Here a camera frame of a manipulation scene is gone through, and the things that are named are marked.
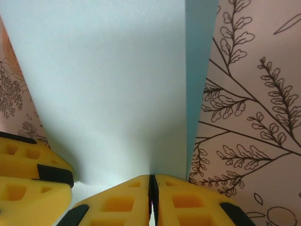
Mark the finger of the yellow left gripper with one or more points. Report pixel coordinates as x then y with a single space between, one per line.
21 153
28 197

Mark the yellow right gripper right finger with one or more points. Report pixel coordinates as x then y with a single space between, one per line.
195 204

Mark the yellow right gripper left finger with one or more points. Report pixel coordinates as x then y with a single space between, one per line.
113 204

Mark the light blue cloth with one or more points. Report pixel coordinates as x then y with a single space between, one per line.
105 82

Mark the floral printed table cover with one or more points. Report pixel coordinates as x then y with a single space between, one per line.
254 117

